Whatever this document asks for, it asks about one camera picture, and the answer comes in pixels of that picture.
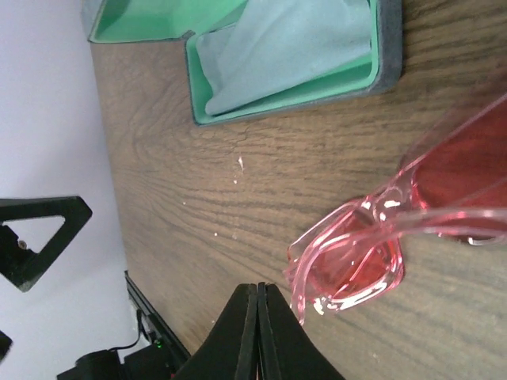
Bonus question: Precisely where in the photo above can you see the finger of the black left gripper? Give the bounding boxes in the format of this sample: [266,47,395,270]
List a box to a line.
[175,284,258,380]
[1,196,93,292]

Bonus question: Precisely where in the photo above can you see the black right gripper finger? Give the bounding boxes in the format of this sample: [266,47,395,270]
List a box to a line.
[257,283,343,380]

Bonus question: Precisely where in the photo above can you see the red sunglasses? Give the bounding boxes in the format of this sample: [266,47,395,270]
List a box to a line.
[285,93,506,322]

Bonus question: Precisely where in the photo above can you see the green glasses case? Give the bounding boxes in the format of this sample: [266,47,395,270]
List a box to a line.
[82,1,402,126]

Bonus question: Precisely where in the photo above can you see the light blue cloth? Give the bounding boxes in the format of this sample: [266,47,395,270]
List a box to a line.
[196,1,372,116]

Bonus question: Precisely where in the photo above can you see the black aluminium frame rail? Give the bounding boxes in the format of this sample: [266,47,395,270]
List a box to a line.
[124,271,191,372]

